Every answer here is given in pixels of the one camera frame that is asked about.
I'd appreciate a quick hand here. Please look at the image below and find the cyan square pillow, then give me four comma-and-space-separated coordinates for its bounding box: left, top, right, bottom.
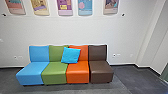
60, 46, 82, 65

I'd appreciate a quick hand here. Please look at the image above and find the orange sofa seat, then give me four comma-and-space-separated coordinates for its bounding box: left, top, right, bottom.
65, 45, 90, 85

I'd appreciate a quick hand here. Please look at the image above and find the brown sofa seat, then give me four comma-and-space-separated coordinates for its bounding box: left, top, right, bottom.
87, 44, 115, 85

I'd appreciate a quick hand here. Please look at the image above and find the green sofa seat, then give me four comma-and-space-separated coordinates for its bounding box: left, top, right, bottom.
41, 45, 70, 86

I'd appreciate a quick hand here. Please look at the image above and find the blue sofa seat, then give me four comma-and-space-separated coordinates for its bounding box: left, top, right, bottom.
15, 45, 51, 87

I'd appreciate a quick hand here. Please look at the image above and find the double white wall outlet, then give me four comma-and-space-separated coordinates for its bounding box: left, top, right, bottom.
112, 53, 122, 59

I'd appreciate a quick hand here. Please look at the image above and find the light blue wall poster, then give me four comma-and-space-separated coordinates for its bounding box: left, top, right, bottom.
77, 0, 94, 17

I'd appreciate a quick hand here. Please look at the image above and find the purple wall poster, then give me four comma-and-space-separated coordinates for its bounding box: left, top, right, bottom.
56, 0, 74, 17

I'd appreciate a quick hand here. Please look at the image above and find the pink and navy wall poster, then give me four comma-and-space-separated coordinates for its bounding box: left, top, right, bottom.
102, 0, 121, 16

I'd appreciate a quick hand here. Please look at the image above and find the yellow wall poster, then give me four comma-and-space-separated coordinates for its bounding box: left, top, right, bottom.
30, 0, 51, 17

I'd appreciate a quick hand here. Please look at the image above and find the orange and teal wall poster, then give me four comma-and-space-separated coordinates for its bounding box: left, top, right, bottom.
4, 0, 27, 16

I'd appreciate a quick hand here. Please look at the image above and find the green framed glass window wall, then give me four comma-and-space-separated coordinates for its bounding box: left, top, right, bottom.
160, 66, 168, 83

